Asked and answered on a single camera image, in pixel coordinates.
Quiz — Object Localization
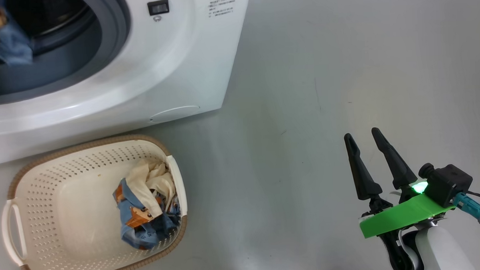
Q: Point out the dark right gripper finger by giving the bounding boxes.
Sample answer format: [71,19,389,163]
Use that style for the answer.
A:
[344,132,382,202]
[371,126,419,191]

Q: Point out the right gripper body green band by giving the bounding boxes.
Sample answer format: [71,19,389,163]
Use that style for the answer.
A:
[358,181,457,270]

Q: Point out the cream and blue garment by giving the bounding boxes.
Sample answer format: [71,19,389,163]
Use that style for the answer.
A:
[112,159,183,252]

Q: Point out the blue fox print garment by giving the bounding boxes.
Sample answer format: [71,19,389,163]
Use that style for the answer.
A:
[0,0,34,66]

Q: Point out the white front-load washing machine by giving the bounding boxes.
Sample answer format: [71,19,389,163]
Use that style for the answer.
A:
[0,0,257,168]

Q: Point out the washing machine drum interior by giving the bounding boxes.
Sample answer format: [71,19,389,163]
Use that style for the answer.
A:
[6,0,102,56]

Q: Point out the round drain filter cover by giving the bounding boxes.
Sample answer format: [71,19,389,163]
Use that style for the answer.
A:
[149,105,201,123]

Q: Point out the black text label sticker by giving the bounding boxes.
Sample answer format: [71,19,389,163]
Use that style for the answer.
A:
[208,0,238,18]

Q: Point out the cream perforated laundry basket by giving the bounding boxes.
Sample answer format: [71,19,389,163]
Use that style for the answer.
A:
[0,133,190,270]

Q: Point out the teal plug camera cable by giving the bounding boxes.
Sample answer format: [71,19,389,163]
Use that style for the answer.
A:
[453,191,480,230]

